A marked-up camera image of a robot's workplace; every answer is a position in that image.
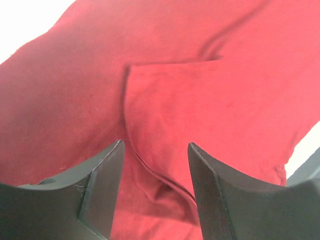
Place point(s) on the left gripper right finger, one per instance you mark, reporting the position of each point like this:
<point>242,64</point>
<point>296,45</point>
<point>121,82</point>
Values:
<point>234,206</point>

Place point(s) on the dark red t shirt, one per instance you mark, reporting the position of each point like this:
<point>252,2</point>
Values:
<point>240,78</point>

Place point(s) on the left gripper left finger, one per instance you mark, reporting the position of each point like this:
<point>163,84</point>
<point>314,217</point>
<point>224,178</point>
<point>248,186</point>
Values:
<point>77,204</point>

